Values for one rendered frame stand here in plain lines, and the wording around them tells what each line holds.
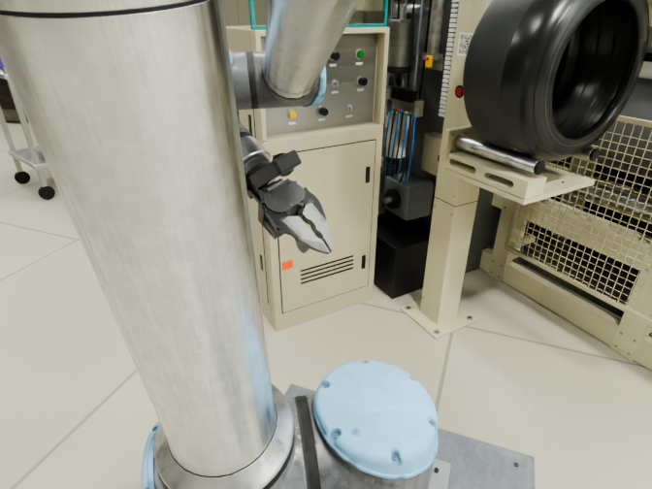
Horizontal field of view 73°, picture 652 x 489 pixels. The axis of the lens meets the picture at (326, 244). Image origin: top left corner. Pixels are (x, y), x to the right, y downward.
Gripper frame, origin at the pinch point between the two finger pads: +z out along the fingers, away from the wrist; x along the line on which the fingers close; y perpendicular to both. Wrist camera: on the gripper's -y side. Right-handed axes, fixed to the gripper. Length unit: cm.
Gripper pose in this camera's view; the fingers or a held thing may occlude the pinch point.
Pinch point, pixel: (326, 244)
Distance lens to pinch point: 71.5
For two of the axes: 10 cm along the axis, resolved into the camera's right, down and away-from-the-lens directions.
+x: -7.5, 5.2, -4.1
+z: 6.5, 7.1, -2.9
